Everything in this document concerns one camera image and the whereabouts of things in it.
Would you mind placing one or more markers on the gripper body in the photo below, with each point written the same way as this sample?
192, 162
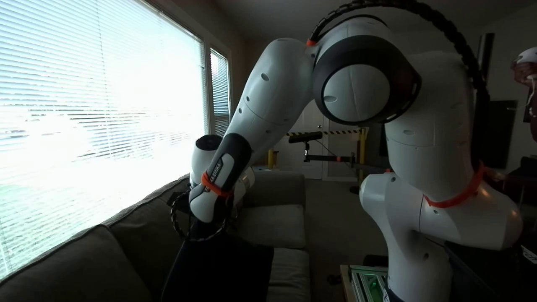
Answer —
208, 228

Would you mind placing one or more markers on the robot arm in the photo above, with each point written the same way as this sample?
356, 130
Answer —
432, 138

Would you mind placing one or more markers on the grey sofa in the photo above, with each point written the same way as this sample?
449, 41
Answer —
105, 260

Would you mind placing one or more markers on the narrow window with blinds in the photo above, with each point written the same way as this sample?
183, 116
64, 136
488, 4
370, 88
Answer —
220, 92

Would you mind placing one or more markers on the white door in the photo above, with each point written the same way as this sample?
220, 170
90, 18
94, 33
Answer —
310, 121

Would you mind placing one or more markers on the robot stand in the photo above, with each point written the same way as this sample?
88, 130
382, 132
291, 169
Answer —
365, 283

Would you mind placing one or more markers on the large window with blinds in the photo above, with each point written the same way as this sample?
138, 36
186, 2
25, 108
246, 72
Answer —
92, 105

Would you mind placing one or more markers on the yellow and black barrier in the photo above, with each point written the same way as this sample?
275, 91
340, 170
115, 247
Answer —
362, 147

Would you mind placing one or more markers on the red and white object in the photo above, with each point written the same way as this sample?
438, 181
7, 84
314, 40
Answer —
526, 67

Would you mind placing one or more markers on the camera on mount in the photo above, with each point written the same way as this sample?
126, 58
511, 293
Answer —
305, 136

